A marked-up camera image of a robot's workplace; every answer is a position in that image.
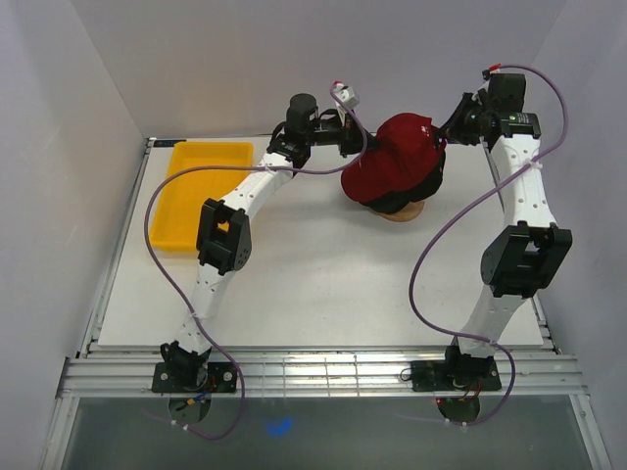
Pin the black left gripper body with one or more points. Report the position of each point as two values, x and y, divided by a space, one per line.
339 132

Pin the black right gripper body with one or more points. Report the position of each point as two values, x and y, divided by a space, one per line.
473 122

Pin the red baseball cap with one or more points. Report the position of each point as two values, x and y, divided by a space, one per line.
411 148

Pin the black NY baseball cap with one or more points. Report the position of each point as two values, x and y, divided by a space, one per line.
423 190

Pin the dark green baseball cap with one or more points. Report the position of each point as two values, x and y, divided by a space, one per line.
387 206

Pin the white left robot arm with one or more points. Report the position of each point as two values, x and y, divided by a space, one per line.
224 237

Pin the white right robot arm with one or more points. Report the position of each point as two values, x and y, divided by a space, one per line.
524 258

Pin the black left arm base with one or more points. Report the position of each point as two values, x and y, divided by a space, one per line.
218 377

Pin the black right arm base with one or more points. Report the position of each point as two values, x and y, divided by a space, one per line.
437 376

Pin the wooden hat stand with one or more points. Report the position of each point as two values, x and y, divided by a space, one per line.
408 213

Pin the dark label sticker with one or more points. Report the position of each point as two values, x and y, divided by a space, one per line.
164 143

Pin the yellow plastic tray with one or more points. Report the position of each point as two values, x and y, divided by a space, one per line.
176 219

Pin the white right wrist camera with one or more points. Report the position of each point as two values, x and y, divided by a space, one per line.
487 75

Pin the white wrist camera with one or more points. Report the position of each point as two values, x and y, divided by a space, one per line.
344 96
487 75

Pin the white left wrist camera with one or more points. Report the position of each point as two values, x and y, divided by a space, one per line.
344 96

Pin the aluminium mounting rail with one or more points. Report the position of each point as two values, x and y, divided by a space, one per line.
312 374

